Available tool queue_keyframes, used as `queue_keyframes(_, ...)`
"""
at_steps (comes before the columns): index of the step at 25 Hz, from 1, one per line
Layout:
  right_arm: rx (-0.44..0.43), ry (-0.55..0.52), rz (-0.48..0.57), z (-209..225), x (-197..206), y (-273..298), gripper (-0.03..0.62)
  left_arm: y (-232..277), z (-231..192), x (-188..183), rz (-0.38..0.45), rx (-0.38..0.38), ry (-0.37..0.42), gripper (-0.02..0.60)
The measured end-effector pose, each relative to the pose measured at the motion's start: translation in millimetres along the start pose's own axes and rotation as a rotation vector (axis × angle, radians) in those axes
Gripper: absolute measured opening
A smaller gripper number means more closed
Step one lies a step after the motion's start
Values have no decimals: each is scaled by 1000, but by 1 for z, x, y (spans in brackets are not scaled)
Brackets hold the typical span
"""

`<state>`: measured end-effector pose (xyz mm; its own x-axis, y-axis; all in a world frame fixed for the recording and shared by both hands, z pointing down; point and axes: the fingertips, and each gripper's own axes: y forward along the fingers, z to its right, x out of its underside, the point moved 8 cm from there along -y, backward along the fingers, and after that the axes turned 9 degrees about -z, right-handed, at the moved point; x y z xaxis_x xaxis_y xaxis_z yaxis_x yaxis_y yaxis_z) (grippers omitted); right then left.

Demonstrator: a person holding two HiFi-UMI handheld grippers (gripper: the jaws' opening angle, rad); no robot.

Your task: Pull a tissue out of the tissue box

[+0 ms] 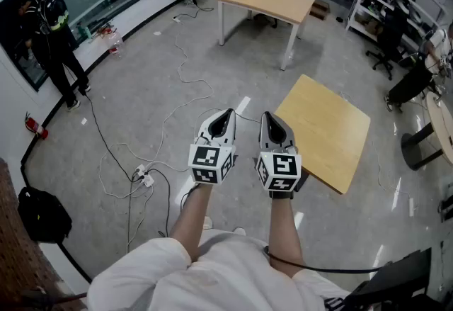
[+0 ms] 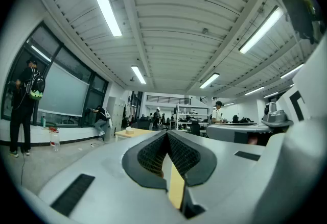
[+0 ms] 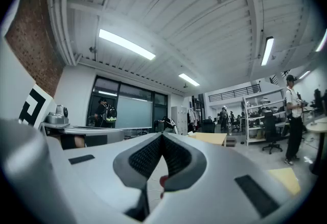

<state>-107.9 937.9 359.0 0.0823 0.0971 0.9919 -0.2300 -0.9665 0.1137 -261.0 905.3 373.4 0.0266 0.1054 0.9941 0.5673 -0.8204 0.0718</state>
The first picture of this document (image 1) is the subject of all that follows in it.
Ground black worn pack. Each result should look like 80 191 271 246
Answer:
343 247 435 311

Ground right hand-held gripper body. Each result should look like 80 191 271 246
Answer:
255 141 302 193

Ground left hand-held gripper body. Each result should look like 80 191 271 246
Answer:
188 135 237 186

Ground small wooden table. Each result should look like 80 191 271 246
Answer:
274 74 372 196

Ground thin black floor cable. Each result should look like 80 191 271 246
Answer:
84 91 137 183

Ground round cream table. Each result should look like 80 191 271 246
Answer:
401 91 453 171

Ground clear plastic bottle red label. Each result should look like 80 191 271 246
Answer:
108 31 125 59

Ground person's white shirt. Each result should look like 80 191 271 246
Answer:
86 227 351 311

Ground long white cable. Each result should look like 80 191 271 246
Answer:
98 13 215 199

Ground thick black cable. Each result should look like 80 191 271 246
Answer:
264 245 392 273

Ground black bag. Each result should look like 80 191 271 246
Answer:
17 186 74 244

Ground pile of small tools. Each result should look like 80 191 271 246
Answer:
76 21 117 43

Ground large wooden table white legs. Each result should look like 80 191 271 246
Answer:
215 0 316 72

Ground person's left forearm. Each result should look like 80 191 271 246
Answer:
168 183 213 263

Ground person's right forearm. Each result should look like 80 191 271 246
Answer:
268 196 307 278

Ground black office chair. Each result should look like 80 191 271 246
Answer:
365 6 408 81

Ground red fire extinguisher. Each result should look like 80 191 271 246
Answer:
23 111 50 140

